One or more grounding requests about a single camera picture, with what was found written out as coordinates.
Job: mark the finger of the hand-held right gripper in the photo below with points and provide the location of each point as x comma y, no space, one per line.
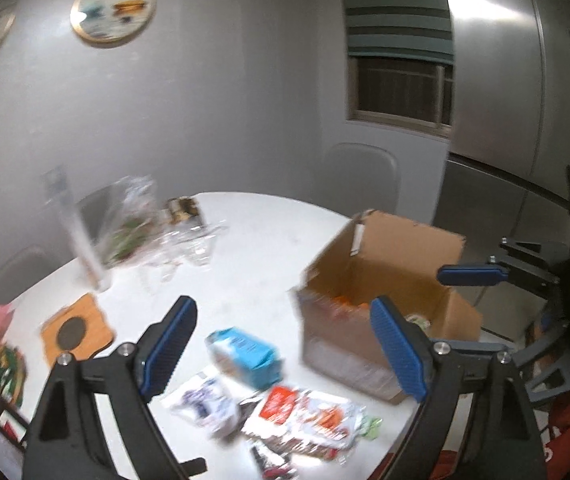
555,355
472,275

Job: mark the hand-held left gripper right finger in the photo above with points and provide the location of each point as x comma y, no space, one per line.
400,355

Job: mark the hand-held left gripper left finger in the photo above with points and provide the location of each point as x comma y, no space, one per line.
167,350

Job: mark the cardboard box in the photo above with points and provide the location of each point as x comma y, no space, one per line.
385,305

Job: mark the white and blue snack packet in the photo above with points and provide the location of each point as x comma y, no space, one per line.
205,400

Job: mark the blue cracker packet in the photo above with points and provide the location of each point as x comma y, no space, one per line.
245,355

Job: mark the red and white snack packet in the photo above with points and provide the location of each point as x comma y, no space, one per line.
310,415

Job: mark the orange wooden coaster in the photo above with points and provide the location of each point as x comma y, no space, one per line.
77,330

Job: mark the crumpled clear plastic wrap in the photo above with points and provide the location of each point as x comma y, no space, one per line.
185,252

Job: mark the clear bag of vegetables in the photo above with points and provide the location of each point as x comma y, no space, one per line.
130,222

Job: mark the crumpled foil packet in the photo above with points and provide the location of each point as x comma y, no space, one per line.
183,210

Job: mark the grey chair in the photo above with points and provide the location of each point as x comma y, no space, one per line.
92,212
20,270
360,180

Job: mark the clear plastic wrap roll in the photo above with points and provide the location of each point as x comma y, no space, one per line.
72,230

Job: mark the green snack bag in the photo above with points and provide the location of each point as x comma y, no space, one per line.
7,370

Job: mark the black phone stand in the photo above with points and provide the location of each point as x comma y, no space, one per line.
7,417

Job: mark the steel refrigerator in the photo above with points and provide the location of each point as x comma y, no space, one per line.
510,85

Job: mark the window with striped blind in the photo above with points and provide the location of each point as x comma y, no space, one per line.
397,45

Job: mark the medium round wall picture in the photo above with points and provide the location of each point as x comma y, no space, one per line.
112,10

